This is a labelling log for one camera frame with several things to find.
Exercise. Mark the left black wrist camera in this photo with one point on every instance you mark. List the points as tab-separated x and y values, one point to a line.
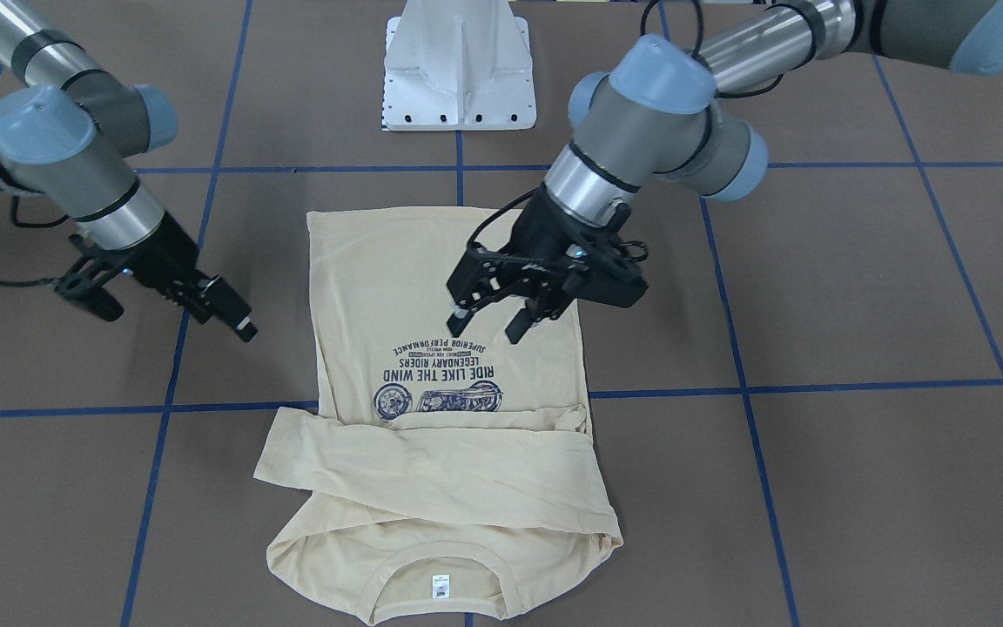
603	268

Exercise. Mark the cream long-sleeve printed shirt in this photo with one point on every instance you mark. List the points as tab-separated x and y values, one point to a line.
446	474

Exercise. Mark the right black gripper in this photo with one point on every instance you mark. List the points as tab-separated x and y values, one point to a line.
168	254

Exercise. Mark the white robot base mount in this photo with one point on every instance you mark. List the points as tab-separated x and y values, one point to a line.
458	66

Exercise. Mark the left silver-grey robot arm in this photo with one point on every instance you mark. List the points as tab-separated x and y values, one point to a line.
658	114

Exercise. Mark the right silver-grey robot arm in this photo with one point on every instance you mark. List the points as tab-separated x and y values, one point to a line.
67	135

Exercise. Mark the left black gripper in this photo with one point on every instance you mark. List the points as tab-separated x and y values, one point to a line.
535	228

